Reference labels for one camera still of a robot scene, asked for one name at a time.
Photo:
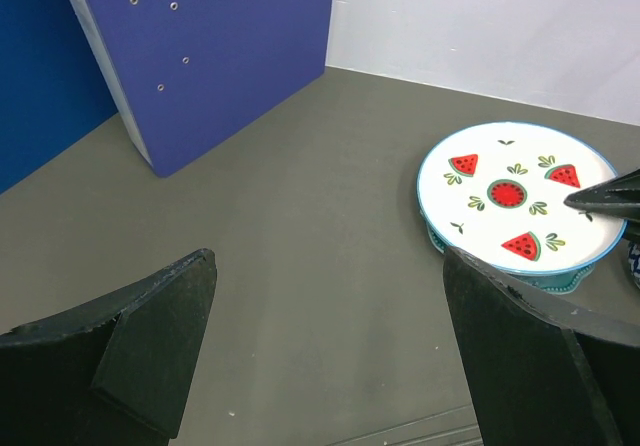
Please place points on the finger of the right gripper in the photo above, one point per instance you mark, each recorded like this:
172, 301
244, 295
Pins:
618, 198

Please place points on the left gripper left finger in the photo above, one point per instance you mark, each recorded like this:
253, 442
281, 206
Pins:
116, 370

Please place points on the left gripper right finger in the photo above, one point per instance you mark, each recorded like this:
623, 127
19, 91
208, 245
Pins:
540, 370

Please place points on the blue ring binder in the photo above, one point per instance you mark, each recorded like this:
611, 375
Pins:
52, 91

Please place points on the white plate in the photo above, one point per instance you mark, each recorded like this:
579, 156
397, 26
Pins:
498, 191

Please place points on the blue patterned bowl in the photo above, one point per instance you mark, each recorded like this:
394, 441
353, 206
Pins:
633, 259

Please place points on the purple ring binder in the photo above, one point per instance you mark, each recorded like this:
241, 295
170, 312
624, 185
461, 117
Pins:
185, 75

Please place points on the teal plate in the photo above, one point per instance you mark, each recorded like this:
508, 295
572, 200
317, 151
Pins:
558, 284

